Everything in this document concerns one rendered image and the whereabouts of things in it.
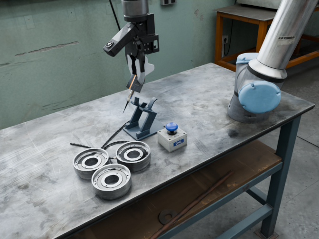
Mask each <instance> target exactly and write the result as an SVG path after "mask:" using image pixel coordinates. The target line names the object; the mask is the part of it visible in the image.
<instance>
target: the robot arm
mask: <svg viewBox="0 0 319 239"><path fill-rule="evenodd" d="M318 3H319V0H282V1H281V3H280V6H279V8H278V10H277V12H276V15H275V17H274V19H273V22H272V24H271V26H270V28H269V31H268V33H267V35H266V38H265V40H264V42H263V45H262V47H261V49H260V51H259V53H244V54H241V55H239V56H238V57H237V62H236V72H235V88H234V94H233V96H232V98H231V100H230V103H229V105H228V111H227V113H228V115H229V116H230V117H231V118H232V119H234V120H236V121H238V122H242V123H249V124H254V123H260V122H263V121H265V120H267V119H268V117H269V112H270V111H272V110H273V109H275V108H276V107H277V106H278V104H279V102H280V100H281V91H280V89H281V87H282V85H283V83H284V81H285V79H286V77H287V73H286V70H285V67H286V65H287V63H288V61H289V59H290V57H291V55H292V53H293V51H294V49H295V48H296V46H297V44H298V42H299V40H300V38H301V36H302V34H303V32H304V30H305V28H306V26H307V24H308V22H309V20H310V18H311V16H312V14H313V12H314V10H315V8H316V6H317V5H318ZM122 10H123V14H124V20H125V21H127V22H131V23H127V24H126V25H125V26H124V27H123V28H122V29H121V30H120V31H119V32H118V33H117V34H116V35H115V36H114V37H113V38H112V39H111V40H110V41H109V42H108V43H107V44H106V45H105V46H104V47H103V50H104V51H105V52H106V53H107V54H108V55H110V56H112V57H115V56H116V55H117V54H118V53H119V52H120V51H121V50H122V49H123V48H124V47H125V57H126V61H127V65H128V67H129V70H130V72H131V74H134V75H137V77H138V79H137V80H138V82H139V83H140V84H141V85H143V83H144V78H145V76H146V75H148V74H150V73H151V72H153V71H154V65H153V64H149V63H148V59H147V57H146V56H145V54H147V55H148V54H152V53H155V52H159V51H160V49H159V35H157V34H155V23H154V13H151V14H150V13H149V4H148V0H122ZM154 40H157V42H158V48H156V45H154Z"/></svg>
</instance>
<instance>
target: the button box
mask: <svg viewBox="0 0 319 239"><path fill-rule="evenodd" d="M157 134H158V143H159V144H161V145H162V146H163V147H164V148H165V149H166V150H168V151H169V152H172V151H175V150H177V149H179V148H181V147H183V146H185V145H187V133H186V132H184V131H183V130H182V129H180V128H179V127H178V129H177V130H175V131H174V132H170V131H168V130H166V128H164V129H162V130H159V131H157Z"/></svg>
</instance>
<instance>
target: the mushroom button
mask: <svg viewBox="0 0 319 239"><path fill-rule="evenodd" d="M177 129H178V125H177V124H176V123H174V122H171V123H168V124H167V125H166V130H168V131H170V132H174V131H175V130H177Z"/></svg>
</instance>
